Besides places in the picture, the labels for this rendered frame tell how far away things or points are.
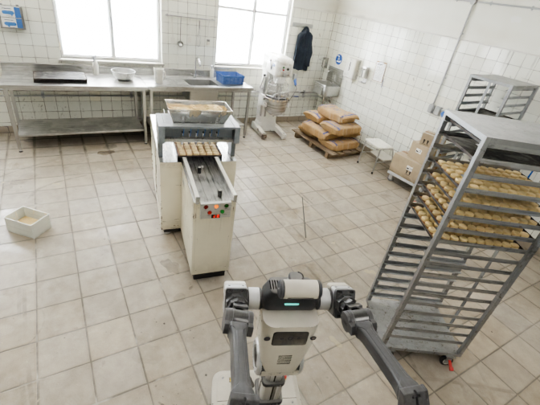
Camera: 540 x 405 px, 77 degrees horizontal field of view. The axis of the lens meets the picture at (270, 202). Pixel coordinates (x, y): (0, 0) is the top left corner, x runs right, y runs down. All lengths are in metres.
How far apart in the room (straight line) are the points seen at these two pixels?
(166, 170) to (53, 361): 1.67
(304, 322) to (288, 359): 0.21
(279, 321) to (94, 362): 1.65
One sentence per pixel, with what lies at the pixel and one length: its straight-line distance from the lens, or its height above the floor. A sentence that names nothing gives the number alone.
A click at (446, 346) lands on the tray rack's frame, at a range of 3.19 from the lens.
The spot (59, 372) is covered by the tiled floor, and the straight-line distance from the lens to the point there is 2.81.
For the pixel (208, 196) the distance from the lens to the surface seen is 2.74.
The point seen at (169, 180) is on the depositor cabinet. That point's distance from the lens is 3.33.
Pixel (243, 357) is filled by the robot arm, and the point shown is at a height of 1.35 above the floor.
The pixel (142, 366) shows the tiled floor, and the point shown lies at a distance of 2.71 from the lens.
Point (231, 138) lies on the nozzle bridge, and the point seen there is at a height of 1.05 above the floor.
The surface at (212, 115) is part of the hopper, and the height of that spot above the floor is 1.27.
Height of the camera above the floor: 2.27
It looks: 31 degrees down
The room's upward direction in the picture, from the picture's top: 10 degrees clockwise
